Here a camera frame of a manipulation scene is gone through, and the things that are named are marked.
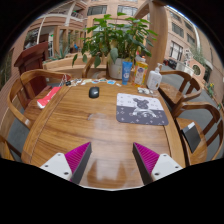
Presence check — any dark bust statue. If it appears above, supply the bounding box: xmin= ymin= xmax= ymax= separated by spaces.
xmin=24 ymin=35 xmax=38 ymax=50

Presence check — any blue tube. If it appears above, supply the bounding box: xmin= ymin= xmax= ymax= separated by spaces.
xmin=121 ymin=61 xmax=133 ymax=86

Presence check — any yellow liquid bottle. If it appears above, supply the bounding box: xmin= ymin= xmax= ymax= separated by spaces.
xmin=133 ymin=55 xmax=149 ymax=88

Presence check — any grey white printed mouse pad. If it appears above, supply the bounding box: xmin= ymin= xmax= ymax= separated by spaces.
xmin=116 ymin=92 xmax=170 ymax=127

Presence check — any cream sticker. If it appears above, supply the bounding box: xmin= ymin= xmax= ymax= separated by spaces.
xmin=80 ymin=78 xmax=95 ymax=85

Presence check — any white outdoor sculpture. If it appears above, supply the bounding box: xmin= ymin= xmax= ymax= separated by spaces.
xmin=176 ymin=48 xmax=196 ymax=76

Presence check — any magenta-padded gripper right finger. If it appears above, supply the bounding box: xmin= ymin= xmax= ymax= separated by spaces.
xmin=132 ymin=142 xmax=184 ymax=185

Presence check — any yellow flowering plant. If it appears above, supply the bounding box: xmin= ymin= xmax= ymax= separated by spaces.
xmin=206 ymin=82 xmax=216 ymax=98

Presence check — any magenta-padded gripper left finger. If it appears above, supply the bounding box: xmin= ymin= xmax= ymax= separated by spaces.
xmin=39 ymin=141 xmax=93 ymax=185

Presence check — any black computer mouse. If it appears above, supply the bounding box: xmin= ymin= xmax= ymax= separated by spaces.
xmin=88 ymin=86 xmax=101 ymax=99

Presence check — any white pump bottle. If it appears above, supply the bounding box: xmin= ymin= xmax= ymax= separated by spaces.
xmin=146 ymin=62 xmax=164 ymax=91

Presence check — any dark grey notebook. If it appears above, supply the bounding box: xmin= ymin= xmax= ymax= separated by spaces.
xmin=180 ymin=121 xmax=202 ymax=154

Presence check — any green plant in white pot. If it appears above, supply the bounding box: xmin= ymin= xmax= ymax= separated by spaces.
xmin=72 ymin=12 xmax=158 ymax=80

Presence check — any white crumpled wrapper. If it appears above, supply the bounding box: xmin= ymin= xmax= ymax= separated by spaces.
xmin=137 ymin=87 xmax=151 ymax=95

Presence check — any dark red wooden lectern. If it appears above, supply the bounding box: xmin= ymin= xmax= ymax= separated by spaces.
xmin=13 ymin=41 xmax=51 ymax=98

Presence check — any red paper packet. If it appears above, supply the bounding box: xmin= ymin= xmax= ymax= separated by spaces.
xmin=36 ymin=86 xmax=62 ymax=110

